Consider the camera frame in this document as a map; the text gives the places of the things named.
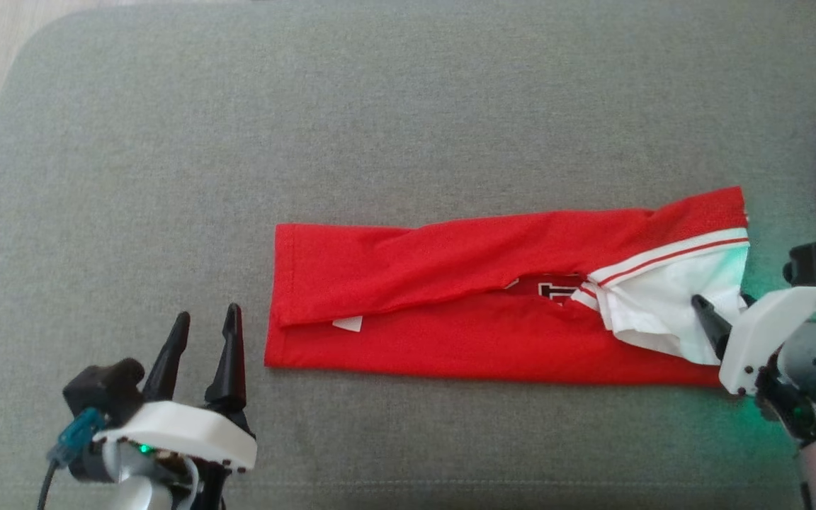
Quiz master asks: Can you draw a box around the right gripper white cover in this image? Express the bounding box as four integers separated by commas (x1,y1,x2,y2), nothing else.
691,285,816,441

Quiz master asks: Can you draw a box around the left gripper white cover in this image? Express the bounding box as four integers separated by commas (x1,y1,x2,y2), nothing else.
67,302,259,510

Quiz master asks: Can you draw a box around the red basketball jersey white trim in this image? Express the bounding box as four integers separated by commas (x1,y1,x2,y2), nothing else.
263,186,752,387

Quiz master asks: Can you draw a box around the wide grey sofa seat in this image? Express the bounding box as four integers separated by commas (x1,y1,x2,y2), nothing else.
0,0,816,510

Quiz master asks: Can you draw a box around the blue cable connector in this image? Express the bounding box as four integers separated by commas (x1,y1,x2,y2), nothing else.
45,407,109,468

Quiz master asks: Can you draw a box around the black camera cable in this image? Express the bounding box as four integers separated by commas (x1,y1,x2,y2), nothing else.
38,459,63,510

